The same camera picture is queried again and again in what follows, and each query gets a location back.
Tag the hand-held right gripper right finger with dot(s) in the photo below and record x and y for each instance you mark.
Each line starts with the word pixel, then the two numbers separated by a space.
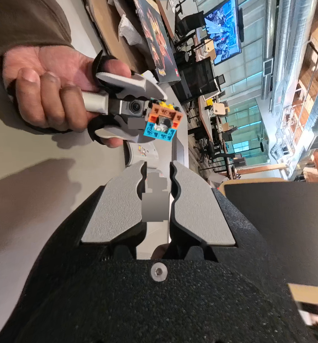
pixel 201 211

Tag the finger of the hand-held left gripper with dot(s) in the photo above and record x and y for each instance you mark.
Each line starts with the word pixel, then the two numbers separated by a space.
pixel 132 84
pixel 113 131

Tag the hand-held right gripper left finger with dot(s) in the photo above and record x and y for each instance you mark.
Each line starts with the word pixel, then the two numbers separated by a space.
pixel 113 211

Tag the multicoloured brick model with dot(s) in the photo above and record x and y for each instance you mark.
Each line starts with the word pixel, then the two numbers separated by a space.
pixel 164 120

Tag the teal L-shaped brick plate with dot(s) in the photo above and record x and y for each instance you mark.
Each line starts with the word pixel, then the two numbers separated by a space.
pixel 169 135

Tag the person's left forearm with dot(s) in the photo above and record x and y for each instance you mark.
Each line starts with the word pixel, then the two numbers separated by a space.
pixel 22 24

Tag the wood-edged desk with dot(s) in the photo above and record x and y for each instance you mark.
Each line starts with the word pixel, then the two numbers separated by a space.
pixel 205 120

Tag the grey desk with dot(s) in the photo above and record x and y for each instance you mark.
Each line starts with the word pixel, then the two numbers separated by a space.
pixel 27 166

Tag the person's left hand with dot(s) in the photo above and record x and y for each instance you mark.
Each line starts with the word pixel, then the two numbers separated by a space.
pixel 49 88

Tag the grey instruction booklet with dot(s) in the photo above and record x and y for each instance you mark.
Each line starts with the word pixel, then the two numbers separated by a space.
pixel 142 152

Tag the dark printed toy box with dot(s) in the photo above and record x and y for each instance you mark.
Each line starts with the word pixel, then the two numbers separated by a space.
pixel 159 40

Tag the black mesh office chair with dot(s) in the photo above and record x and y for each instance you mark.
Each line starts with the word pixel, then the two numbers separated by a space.
pixel 199 77

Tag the yellow box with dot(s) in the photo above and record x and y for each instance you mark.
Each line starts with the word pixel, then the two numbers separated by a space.
pixel 208 101

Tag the black board with wooden edge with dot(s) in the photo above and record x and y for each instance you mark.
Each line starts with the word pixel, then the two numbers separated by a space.
pixel 277 227

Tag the wooden laptop stand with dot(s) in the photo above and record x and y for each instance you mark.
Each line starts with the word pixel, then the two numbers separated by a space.
pixel 219 108

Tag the black floor lamp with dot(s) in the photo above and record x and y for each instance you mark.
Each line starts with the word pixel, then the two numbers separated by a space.
pixel 262 147

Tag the black video bar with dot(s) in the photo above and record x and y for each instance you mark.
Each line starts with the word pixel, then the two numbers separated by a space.
pixel 241 24

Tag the large wall screen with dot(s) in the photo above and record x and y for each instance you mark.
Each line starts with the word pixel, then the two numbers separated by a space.
pixel 223 32

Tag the silver ventilation duct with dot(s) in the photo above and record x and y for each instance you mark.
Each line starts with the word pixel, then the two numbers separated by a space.
pixel 285 40

